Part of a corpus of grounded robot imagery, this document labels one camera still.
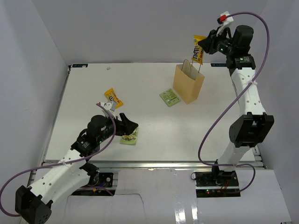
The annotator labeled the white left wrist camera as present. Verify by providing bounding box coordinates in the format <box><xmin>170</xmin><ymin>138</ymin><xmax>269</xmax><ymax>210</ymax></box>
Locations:
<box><xmin>96</xmin><ymin>101</ymin><xmax>117</xmax><ymax>119</ymax></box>

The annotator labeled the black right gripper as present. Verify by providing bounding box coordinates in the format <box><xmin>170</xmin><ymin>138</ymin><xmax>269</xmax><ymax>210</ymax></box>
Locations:
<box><xmin>199</xmin><ymin>27</ymin><xmax>236</xmax><ymax>56</ymax></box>

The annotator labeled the light green flat sachet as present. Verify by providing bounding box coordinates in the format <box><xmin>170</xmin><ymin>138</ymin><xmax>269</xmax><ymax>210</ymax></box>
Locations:
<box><xmin>159</xmin><ymin>89</ymin><xmax>180</xmax><ymax>107</ymax></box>

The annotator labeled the yellow m&m packet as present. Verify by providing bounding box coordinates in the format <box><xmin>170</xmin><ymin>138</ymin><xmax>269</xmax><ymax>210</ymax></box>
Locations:
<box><xmin>192</xmin><ymin>35</ymin><xmax>206</xmax><ymax>65</ymax></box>
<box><xmin>104</xmin><ymin>88</ymin><xmax>123</xmax><ymax>108</ymax></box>

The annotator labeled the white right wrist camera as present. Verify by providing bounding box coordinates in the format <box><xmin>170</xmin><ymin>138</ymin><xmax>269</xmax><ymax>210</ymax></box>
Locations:
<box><xmin>216</xmin><ymin>11</ymin><xmax>234</xmax><ymax>36</ymax></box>

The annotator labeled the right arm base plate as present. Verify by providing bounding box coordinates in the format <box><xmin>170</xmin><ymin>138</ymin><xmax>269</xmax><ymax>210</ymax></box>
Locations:
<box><xmin>190</xmin><ymin>171</ymin><xmax>241</xmax><ymax>198</ymax></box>

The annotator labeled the brown paper bag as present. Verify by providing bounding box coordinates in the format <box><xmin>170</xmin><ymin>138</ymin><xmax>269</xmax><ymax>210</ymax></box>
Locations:
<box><xmin>173</xmin><ymin>59</ymin><xmax>205</xmax><ymax>104</ymax></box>

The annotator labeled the green candy packet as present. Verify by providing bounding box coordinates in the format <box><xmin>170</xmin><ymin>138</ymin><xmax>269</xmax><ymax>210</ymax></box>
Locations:
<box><xmin>120</xmin><ymin>128</ymin><xmax>139</xmax><ymax>145</ymax></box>

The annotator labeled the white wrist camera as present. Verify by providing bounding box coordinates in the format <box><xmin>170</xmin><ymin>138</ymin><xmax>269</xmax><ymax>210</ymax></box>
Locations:
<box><xmin>96</xmin><ymin>101</ymin><xmax>117</xmax><ymax>119</ymax></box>
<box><xmin>216</xmin><ymin>11</ymin><xmax>234</xmax><ymax>36</ymax></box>

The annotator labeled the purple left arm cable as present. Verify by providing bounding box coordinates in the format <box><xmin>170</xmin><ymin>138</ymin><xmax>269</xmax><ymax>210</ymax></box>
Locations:
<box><xmin>0</xmin><ymin>104</ymin><xmax>117</xmax><ymax>217</ymax></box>

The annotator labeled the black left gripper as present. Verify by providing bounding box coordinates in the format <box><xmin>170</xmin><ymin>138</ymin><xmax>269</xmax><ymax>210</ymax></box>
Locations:
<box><xmin>98</xmin><ymin>113</ymin><xmax>138</xmax><ymax>143</ymax></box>

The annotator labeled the aluminium table front rail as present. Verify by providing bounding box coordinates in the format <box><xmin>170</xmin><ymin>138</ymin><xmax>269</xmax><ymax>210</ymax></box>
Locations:
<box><xmin>41</xmin><ymin>161</ymin><xmax>264</xmax><ymax>169</ymax></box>

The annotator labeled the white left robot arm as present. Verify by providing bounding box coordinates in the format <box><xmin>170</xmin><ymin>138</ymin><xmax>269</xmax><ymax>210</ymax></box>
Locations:
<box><xmin>15</xmin><ymin>113</ymin><xmax>138</xmax><ymax>224</ymax></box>

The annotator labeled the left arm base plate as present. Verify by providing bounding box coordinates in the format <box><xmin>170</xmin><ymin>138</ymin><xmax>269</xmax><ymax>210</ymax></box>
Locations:
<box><xmin>73</xmin><ymin>173</ymin><xmax>115</xmax><ymax>196</ymax></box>

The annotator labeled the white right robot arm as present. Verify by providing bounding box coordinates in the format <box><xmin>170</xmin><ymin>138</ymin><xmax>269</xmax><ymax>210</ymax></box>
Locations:
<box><xmin>199</xmin><ymin>25</ymin><xmax>274</xmax><ymax>186</ymax></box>

